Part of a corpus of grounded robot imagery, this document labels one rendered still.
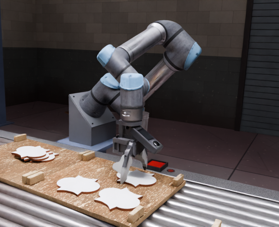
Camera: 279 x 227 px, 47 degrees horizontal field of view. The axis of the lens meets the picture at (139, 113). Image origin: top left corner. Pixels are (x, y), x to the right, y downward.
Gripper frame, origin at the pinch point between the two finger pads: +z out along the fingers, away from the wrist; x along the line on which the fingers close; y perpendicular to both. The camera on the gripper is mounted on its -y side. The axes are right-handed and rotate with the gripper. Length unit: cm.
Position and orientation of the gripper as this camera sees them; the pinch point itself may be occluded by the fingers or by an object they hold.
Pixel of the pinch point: (135, 177)
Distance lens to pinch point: 112.1
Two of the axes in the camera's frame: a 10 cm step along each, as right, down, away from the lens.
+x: -5.3, 1.6, -8.4
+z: -0.2, 9.8, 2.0
